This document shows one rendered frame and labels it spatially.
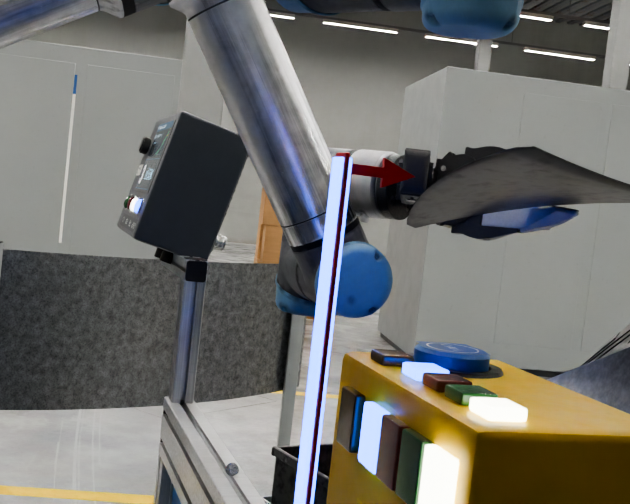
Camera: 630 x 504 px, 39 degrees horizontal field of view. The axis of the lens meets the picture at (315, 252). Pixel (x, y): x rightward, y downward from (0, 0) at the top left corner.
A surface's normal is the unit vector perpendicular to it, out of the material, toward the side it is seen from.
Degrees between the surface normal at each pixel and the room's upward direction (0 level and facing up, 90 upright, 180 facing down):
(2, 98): 90
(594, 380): 55
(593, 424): 0
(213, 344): 90
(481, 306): 90
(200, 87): 90
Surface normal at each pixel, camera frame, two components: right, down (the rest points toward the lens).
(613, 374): -0.43, -0.58
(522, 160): -0.14, 0.97
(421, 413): -0.95, -0.09
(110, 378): 0.55, 0.11
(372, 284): 0.27, 0.09
